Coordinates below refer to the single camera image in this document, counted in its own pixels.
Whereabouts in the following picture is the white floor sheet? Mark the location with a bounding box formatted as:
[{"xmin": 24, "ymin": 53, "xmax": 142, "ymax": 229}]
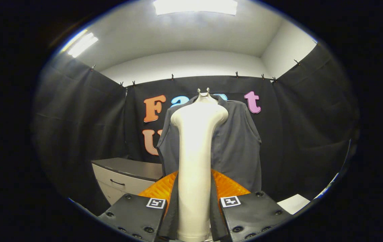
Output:
[{"xmin": 277, "ymin": 194, "xmax": 311, "ymax": 215}]

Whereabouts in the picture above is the large ceiling light panel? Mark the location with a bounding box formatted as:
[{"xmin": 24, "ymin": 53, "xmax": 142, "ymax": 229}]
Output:
[{"xmin": 153, "ymin": 0, "xmax": 238, "ymax": 16}]

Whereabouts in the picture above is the narrow ceiling light panel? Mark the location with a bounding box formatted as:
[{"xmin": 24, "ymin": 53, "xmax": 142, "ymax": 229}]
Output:
[{"xmin": 67, "ymin": 31, "xmax": 99, "ymax": 58}]

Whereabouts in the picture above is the white garment steamer head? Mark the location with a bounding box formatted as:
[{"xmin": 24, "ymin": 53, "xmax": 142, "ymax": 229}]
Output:
[{"xmin": 170, "ymin": 101, "xmax": 229, "ymax": 242}]

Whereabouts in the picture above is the grey cabinet with dark top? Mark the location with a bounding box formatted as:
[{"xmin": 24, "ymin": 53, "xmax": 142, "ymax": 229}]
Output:
[{"xmin": 91, "ymin": 157, "xmax": 163, "ymax": 206}]

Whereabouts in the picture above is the white mannequin torso on stand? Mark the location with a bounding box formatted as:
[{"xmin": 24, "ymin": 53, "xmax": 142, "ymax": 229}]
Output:
[{"xmin": 196, "ymin": 88, "xmax": 211, "ymax": 102}]

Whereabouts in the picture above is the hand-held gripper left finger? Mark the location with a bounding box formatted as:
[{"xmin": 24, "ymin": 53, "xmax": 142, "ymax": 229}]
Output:
[{"xmin": 98, "ymin": 170, "xmax": 180, "ymax": 242}]

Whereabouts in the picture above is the dark grey button shirt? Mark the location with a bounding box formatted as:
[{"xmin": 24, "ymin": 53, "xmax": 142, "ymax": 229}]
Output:
[{"xmin": 157, "ymin": 94, "xmax": 262, "ymax": 193}]

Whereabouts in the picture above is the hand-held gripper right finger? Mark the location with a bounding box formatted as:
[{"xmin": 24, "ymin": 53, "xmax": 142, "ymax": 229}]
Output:
[{"xmin": 210, "ymin": 168, "xmax": 293, "ymax": 242}]

